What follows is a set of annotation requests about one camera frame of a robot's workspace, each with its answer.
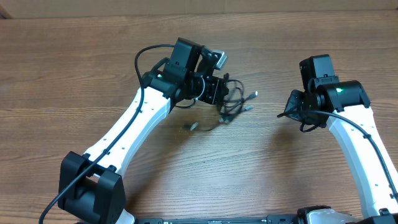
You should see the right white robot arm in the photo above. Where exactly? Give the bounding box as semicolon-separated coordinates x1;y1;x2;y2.
280;54;397;223

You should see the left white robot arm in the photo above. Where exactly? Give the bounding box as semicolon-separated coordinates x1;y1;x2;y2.
48;38;228;224

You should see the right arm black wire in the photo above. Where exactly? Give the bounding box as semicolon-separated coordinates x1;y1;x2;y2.
298;79;398;200

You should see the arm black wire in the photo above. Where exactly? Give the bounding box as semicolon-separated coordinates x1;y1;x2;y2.
39;44;177;224
298;79;398;200

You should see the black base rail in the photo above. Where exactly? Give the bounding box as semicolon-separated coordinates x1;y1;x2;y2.
135;205;359;224

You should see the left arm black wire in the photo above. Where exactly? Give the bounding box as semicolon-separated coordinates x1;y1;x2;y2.
39;44;177;224

